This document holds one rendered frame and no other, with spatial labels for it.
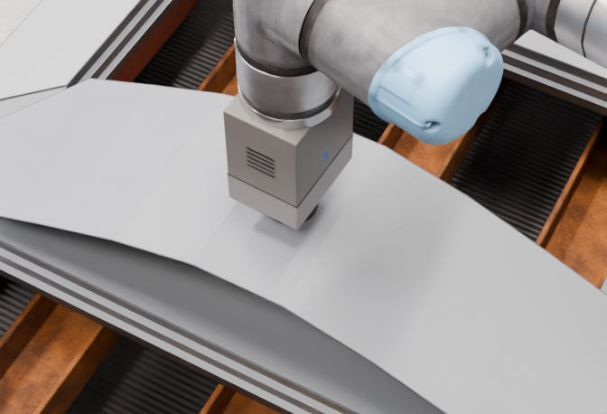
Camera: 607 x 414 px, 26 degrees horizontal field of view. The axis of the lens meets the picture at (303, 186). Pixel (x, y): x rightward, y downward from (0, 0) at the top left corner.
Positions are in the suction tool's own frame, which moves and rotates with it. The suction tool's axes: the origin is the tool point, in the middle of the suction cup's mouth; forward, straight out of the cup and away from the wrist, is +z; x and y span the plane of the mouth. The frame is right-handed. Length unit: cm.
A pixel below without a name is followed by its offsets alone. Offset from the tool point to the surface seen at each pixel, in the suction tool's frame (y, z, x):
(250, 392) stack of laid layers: 10.3, 12.5, 2.1
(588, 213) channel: -33.0, 27.0, 16.7
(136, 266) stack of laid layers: 6.0, 10.0, -12.6
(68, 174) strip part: 4.1, 4.1, -20.7
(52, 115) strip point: -2.2, 6.9, -27.8
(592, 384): -2.3, 7.0, 27.1
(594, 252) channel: -28.7, 27.0, 19.4
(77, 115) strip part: -2.8, 5.8, -25.2
